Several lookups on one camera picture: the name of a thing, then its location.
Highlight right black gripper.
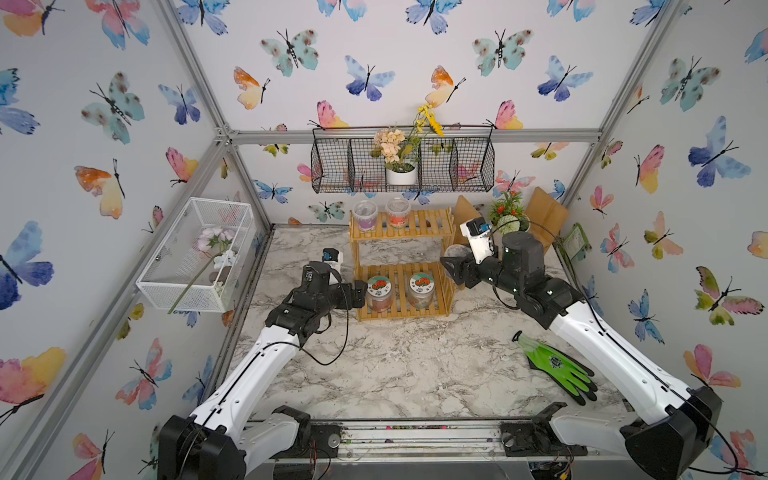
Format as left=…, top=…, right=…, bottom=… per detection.
left=442, top=242, right=527, bottom=302

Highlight tomato lid jar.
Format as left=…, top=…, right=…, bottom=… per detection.
left=366, top=275, right=394, bottom=313
left=406, top=272, right=435, bottom=310

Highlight purple seed plastic jar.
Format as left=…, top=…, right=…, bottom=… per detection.
left=352, top=200, right=379, bottom=232

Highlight red seed plastic jar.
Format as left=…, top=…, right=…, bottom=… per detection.
left=385, top=198, right=411, bottom=229

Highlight dark seed plastic jar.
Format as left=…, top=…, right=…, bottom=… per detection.
left=443, top=244, right=473, bottom=258

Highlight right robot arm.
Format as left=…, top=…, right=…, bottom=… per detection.
left=440, top=218, right=722, bottom=479

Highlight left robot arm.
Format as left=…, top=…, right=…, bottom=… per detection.
left=157, top=261, right=367, bottom=479

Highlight bamboo two-tier shelf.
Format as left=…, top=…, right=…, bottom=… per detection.
left=349, top=208, right=456, bottom=321

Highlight potted red white flowers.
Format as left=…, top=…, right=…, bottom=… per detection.
left=489, top=192, right=530, bottom=235

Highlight wooden angled plant stand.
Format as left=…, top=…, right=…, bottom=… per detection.
left=452, top=187, right=568, bottom=253

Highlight green framed small sign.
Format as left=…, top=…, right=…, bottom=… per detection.
left=561, top=223, right=592, bottom=261

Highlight pink artificial flower stem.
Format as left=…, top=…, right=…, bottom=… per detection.
left=168, top=226, right=237, bottom=314

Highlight white pot peach flowers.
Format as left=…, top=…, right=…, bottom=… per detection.
left=370, top=127, right=418, bottom=187

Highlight green black work glove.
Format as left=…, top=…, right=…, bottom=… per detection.
left=512, top=331, right=598, bottom=406

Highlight yellow artificial flower sprig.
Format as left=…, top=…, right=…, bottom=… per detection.
left=413, top=103, right=444, bottom=137

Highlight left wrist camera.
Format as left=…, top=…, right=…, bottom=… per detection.
left=322, top=247, right=343, bottom=285

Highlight black wire wall basket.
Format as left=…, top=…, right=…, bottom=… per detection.
left=310, top=125, right=496, bottom=193

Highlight white mesh wall basket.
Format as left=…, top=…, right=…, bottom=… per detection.
left=136, top=197, right=255, bottom=313

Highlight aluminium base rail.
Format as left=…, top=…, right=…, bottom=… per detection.
left=239, top=418, right=637, bottom=466

